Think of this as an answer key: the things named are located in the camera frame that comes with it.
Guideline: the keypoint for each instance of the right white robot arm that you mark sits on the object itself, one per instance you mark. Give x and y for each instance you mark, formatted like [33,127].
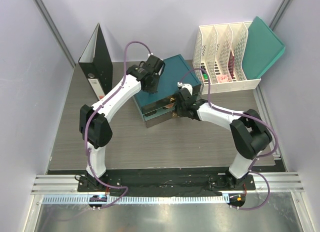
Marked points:
[250,134]

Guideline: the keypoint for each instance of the teal makeup drawer organizer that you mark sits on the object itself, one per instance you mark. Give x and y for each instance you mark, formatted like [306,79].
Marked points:
[150,106]

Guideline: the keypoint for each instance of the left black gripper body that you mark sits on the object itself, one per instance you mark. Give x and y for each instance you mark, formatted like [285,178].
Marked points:
[153,87]

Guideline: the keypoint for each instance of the orange round powder puff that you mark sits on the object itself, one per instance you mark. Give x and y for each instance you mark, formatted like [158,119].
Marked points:
[168,106]

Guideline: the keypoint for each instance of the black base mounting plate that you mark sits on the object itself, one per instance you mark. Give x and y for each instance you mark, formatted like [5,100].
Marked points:
[165,182]

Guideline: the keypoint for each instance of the teal folder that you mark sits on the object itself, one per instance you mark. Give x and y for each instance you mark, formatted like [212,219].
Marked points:
[263,49]

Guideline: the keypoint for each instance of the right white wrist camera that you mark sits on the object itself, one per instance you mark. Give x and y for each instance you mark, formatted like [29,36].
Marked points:
[187,86]

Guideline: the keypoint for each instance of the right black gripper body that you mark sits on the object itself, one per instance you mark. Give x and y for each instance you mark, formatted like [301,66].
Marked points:
[180,110]

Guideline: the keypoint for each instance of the white slotted cable duct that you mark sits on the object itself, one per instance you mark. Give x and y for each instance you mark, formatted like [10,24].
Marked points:
[101,199]

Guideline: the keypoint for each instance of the black lever arch binder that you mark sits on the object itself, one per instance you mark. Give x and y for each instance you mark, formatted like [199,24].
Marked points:
[96,64]

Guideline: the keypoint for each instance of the pink sticky notes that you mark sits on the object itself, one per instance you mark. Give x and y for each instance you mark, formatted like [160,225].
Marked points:
[223,78]

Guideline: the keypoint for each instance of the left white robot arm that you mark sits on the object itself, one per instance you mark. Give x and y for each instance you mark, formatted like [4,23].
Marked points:
[94,122]

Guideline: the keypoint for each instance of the green black marker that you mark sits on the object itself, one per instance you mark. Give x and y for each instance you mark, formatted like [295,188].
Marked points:
[204,74]

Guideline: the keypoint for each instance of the dark red booklet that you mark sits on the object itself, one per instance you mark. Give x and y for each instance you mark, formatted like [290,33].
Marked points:
[231,64]

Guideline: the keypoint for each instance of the white mesh file organizer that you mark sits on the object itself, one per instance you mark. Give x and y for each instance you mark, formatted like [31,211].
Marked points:
[212,49]

